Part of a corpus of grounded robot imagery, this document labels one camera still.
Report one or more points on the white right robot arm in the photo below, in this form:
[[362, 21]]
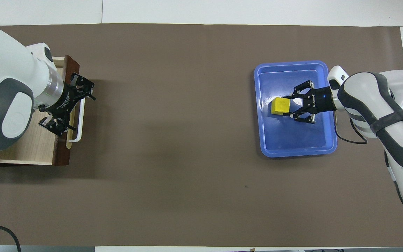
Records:
[[373, 98]]

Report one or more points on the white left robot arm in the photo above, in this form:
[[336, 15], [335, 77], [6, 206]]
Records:
[[9, 70]]

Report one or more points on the blue plastic tray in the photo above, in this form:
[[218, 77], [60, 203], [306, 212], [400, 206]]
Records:
[[292, 140]]

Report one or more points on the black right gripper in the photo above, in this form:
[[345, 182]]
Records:
[[320, 100]]

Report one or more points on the yellow block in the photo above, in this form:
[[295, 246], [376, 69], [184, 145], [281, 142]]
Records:
[[280, 106]]

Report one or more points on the brown paper table mat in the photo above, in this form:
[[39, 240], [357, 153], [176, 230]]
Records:
[[187, 140]]

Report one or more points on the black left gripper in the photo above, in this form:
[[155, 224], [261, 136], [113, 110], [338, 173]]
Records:
[[63, 99]]

